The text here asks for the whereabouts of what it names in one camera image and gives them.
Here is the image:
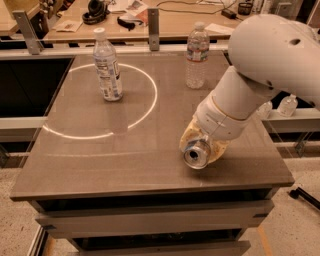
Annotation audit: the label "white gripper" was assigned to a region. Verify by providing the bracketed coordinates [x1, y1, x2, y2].
[179, 90, 254, 163]

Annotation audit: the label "silver redbull can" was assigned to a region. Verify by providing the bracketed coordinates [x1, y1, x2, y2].
[181, 135, 211, 170]

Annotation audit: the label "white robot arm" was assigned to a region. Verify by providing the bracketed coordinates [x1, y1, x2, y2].
[180, 14, 320, 169]

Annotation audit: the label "small bottle behind table left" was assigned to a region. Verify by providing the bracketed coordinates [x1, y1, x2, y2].
[256, 101, 273, 119]

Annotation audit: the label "small bottle behind table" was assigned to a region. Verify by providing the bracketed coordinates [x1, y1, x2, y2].
[277, 94, 298, 117]
[256, 101, 273, 119]

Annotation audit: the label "small bottle behind table right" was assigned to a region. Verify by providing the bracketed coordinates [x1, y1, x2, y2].
[277, 94, 298, 117]

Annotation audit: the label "clear water bottle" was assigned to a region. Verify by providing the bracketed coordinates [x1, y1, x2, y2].
[186, 22, 210, 89]

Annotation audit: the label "black stand foot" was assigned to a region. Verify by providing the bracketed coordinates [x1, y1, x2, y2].
[289, 187, 320, 210]

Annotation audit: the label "white paper sheet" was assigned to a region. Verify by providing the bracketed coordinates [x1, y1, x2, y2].
[205, 23, 234, 36]

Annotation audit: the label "labelled white-cap plastic bottle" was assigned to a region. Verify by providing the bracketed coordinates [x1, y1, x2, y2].
[93, 27, 123, 102]

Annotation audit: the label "black sunglasses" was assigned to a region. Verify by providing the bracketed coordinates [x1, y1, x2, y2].
[117, 17, 144, 31]

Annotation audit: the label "black mesh pen cup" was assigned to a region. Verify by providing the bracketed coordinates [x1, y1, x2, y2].
[238, 2, 253, 16]

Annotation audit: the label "magazine papers on desk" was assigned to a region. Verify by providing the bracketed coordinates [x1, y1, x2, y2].
[108, 0, 148, 25]

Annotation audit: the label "black headphones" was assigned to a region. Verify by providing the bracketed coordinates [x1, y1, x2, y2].
[82, 0, 109, 25]

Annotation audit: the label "paper note on desk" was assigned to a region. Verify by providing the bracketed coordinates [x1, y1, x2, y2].
[53, 20, 82, 32]

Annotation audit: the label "grey table drawer frame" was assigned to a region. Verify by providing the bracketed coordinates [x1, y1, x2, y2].
[28, 186, 278, 256]

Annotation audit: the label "black power adapter with cable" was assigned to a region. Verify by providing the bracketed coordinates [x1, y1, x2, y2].
[157, 0, 241, 21]

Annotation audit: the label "middle metal bracket post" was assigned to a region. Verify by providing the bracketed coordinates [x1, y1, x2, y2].
[147, 8, 160, 51]

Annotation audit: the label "metal bracket post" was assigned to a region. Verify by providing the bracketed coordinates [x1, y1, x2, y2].
[275, 2, 292, 17]
[147, 8, 160, 51]
[13, 10, 43, 55]

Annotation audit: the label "right metal bracket post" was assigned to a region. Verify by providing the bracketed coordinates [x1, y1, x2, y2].
[275, 2, 292, 17]

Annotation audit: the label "left metal bracket post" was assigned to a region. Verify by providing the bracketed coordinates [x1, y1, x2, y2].
[13, 10, 43, 55]

